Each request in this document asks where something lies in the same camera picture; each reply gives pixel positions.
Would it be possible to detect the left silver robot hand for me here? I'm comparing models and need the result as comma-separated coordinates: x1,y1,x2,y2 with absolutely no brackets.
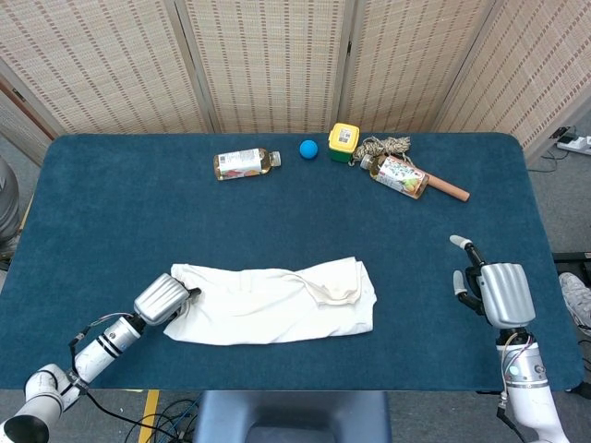
133,272,202,328

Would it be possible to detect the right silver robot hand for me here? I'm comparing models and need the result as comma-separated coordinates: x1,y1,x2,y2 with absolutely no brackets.
449,233,537,329

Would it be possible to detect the white T-shirt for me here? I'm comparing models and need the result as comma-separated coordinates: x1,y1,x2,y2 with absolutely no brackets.
162,256,379,346

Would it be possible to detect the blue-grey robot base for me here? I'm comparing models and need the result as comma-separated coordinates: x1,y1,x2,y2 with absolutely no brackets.
192,390,393,443

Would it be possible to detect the white sneaker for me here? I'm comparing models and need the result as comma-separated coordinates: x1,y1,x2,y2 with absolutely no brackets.
558,271,591,337

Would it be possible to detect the black metal bar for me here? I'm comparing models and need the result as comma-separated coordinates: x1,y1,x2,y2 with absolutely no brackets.
552,250,591,265

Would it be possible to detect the dark blue tablecloth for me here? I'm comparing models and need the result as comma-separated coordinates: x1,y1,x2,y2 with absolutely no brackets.
0,132,586,392

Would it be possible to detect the wooden rolling pin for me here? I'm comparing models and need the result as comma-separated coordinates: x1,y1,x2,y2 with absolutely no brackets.
424,170,471,203

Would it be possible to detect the tea bottle with orange label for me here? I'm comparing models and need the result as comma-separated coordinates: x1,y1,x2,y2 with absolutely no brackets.
212,147,283,183

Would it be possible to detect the tea bottle with green label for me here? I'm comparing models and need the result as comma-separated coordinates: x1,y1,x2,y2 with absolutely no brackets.
359,153,430,201

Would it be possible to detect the white power strip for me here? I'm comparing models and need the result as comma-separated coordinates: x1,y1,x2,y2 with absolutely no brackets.
556,134,591,155

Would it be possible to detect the woven folding screen panel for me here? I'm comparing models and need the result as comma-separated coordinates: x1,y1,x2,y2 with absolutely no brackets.
339,0,498,134
174,0,355,135
433,0,591,161
0,87,56,167
0,0,216,136

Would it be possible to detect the green container with yellow lid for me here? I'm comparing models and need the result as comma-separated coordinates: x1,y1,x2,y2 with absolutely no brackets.
328,122,362,163

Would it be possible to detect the black floor cable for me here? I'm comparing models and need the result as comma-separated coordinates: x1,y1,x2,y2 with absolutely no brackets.
82,399,204,443

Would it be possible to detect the beige braided rope bundle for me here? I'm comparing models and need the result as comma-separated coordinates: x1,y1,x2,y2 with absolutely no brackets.
350,135,412,167

